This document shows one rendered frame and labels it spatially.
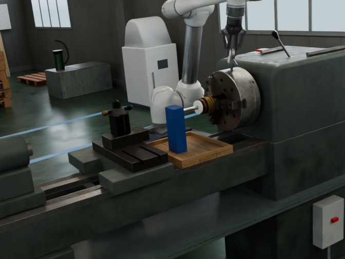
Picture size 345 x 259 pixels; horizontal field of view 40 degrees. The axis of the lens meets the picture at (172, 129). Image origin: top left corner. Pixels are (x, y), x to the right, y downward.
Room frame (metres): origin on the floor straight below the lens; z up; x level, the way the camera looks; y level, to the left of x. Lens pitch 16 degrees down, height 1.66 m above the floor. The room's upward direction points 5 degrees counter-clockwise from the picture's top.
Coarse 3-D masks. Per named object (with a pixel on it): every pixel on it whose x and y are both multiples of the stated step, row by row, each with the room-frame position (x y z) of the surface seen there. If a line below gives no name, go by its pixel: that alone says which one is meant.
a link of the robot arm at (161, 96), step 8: (160, 88) 2.91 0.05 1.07; (168, 88) 2.91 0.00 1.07; (152, 96) 2.90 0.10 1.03; (160, 96) 2.87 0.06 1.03; (168, 96) 2.87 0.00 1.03; (176, 96) 2.92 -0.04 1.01; (152, 104) 2.88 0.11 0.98; (160, 104) 2.86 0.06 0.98; (168, 104) 2.86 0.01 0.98; (176, 104) 2.90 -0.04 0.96; (152, 112) 2.89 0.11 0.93; (160, 112) 2.85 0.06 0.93; (152, 120) 2.90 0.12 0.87; (160, 120) 2.86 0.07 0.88
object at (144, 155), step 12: (96, 144) 2.20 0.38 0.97; (132, 144) 2.14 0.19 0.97; (144, 144) 2.12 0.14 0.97; (108, 156) 2.09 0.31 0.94; (120, 156) 1.99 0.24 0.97; (132, 156) 1.99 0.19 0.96; (144, 156) 1.96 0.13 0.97; (156, 156) 1.94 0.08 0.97; (132, 168) 1.88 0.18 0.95; (144, 168) 1.91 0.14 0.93
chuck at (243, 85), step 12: (216, 72) 2.41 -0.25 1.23; (228, 72) 2.36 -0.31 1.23; (240, 72) 2.37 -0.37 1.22; (228, 84) 2.33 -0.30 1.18; (240, 84) 2.29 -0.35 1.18; (228, 96) 2.34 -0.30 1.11; (240, 96) 2.26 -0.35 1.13; (252, 96) 2.29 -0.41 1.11; (240, 108) 2.26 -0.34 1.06; (252, 108) 2.29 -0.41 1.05; (228, 120) 2.35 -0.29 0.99; (240, 120) 2.27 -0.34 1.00
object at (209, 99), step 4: (208, 96) 2.34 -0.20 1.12; (200, 100) 2.30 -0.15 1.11; (204, 100) 2.31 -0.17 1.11; (208, 100) 2.31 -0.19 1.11; (212, 100) 2.31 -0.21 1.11; (204, 104) 2.29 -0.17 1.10; (208, 104) 2.29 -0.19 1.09; (212, 104) 2.30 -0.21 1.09; (204, 108) 2.28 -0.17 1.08; (208, 108) 2.29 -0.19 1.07; (212, 108) 2.30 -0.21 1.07; (204, 112) 2.29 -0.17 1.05; (208, 112) 2.30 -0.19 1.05; (212, 112) 2.32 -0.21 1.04
